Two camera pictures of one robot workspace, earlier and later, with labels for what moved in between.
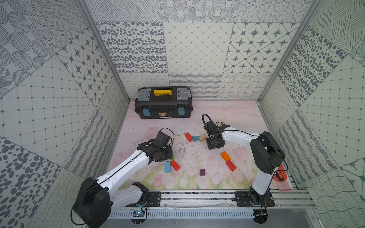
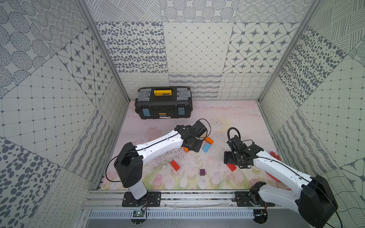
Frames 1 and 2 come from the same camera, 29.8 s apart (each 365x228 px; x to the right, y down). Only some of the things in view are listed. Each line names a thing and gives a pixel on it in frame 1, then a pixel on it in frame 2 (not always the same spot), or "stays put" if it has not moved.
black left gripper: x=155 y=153 -> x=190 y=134
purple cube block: x=202 y=172 stays put
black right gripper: x=210 y=146 -> x=227 y=159
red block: x=174 y=165 stays put
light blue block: x=168 y=166 -> x=206 y=147
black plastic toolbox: x=162 y=102 stays put
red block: x=231 y=166 stays put
